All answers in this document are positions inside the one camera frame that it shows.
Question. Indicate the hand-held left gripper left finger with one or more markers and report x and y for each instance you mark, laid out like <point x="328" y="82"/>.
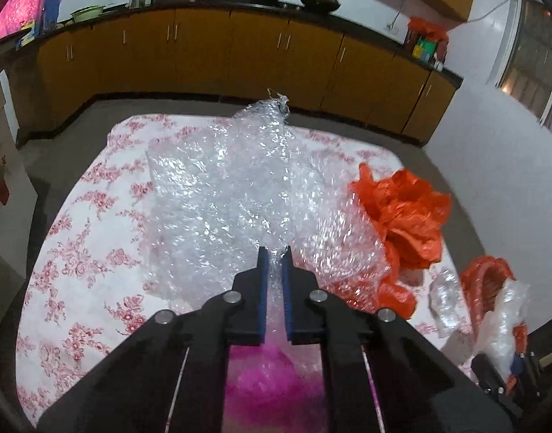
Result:
<point x="262" y="297"/>

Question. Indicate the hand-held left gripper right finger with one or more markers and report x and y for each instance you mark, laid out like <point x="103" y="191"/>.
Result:
<point x="288" y="297"/>

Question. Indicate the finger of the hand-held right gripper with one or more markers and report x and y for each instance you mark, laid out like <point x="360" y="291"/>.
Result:
<point x="488" y="374"/>
<point x="532" y="370"/>

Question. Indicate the clear plastic wrap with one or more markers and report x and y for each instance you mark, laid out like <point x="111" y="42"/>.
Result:
<point x="501" y="320"/>

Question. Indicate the small clear plastic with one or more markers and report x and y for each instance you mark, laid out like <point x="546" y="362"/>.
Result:
<point x="445" y="297"/>

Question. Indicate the clear bubble wrap sheet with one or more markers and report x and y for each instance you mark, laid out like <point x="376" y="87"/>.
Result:
<point x="221" y="189"/>

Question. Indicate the orange plastic bag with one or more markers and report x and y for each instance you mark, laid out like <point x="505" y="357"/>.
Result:
<point x="406" y="216"/>

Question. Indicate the pink plastic bag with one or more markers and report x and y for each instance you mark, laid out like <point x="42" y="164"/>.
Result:
<point x="267" y="383"/>

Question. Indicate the floral tablecloth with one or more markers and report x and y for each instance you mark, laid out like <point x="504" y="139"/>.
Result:
<point x="77" y="257"/>

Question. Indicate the orange wooden base cabinets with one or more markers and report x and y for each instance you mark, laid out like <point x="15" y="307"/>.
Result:
<point x="203" y="54"/>

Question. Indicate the green container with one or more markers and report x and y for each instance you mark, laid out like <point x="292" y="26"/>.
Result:
<point x="422" y="49"/>

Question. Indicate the black wok with brass item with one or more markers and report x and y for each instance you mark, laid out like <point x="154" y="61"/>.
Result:
<point x="321" y="1"/>

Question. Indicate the orange bag on containers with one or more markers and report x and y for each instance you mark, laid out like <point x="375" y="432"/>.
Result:
<point x="427" y="27"/>

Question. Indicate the window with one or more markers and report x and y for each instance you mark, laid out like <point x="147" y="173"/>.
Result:
<point x="533" y="54"/>

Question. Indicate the green bowl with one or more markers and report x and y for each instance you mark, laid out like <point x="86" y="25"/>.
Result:
<point x="87" y="14"/>

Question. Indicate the colourful small box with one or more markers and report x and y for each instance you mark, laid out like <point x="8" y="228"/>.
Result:
<point x="25" y="36"/>

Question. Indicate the black kitchen countertop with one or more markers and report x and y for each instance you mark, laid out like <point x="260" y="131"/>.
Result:
<point x="5" y="52"/>

